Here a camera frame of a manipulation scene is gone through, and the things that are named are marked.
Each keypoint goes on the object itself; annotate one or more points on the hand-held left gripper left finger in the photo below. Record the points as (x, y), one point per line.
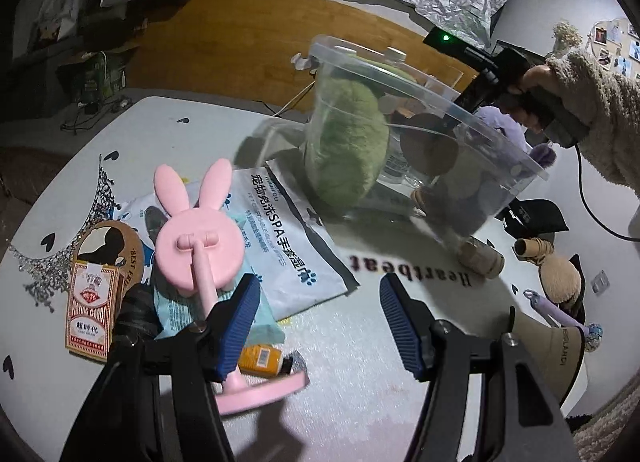
(240, 327)

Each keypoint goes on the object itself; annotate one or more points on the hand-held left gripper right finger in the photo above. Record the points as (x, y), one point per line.
(400, 332)

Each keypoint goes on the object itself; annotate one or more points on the purple plush toy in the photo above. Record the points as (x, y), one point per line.
(505, 129)

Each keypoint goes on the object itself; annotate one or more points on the clear plastic container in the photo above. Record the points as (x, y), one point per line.
(450, 116)

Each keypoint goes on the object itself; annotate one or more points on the pink rabbit stand mirror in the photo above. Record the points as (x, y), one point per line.
(200, 242)

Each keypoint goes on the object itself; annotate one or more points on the green plush toy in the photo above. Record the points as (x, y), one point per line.
(345, 141)

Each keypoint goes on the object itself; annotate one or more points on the person's right forearm fluffy sleeve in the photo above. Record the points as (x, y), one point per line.
(595, 106)

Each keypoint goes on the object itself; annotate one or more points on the person's right hand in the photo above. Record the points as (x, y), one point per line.
(537, 81)

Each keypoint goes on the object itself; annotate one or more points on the orange tube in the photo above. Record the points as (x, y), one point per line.
(260, 359)

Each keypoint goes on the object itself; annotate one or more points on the dried flower bouquet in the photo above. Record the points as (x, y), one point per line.
(567, 36)

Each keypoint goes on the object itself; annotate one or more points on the white wet wipes pack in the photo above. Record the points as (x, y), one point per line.
(295, 252)

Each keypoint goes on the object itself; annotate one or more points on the photo pin board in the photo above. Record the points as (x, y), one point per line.
(620, 46)

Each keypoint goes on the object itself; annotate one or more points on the red playing card box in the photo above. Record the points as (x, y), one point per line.
(92, 312)

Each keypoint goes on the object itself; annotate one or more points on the black pouch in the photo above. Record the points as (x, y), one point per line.
(535, 217)

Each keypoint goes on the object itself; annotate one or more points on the beige hat black trim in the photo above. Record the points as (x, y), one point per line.
(550, 357)

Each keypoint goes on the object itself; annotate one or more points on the shaggy beige rug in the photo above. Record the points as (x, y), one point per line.
(600, 437)

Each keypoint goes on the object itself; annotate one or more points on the wooden wall panel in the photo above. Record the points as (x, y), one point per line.
(225, 41)

